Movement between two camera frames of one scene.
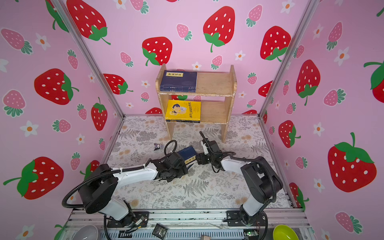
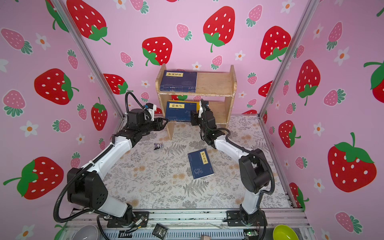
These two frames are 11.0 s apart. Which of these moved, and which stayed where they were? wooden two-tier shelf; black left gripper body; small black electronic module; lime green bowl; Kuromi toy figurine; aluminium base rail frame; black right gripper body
Moved: black left gripper body; black right gripper body
Stayed: aluminium base rail frame; lime green bowl; small black electronic module; wooden two-tier shelf; Kuromi toy figurine
